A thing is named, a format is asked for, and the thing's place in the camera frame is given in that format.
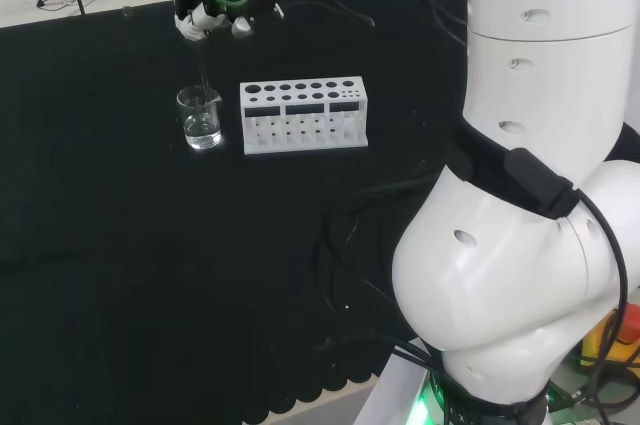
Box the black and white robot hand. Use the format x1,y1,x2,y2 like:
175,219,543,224
172,0,287,42

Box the clear glass rod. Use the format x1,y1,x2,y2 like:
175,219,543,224
196,36,212,114

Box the clear glass beaker with water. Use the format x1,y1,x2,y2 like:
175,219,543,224
175,85,224,152

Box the white test tube rack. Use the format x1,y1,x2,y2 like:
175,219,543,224
238,74,371,157

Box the black bench cloth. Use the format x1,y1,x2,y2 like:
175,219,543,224
0,0,474,425

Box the yellow stop button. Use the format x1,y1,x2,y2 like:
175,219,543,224
578,303,640,377

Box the black cable bundle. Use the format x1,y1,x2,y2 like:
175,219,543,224
308,178,444,364

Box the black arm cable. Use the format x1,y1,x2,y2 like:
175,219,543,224
503,146,630,425

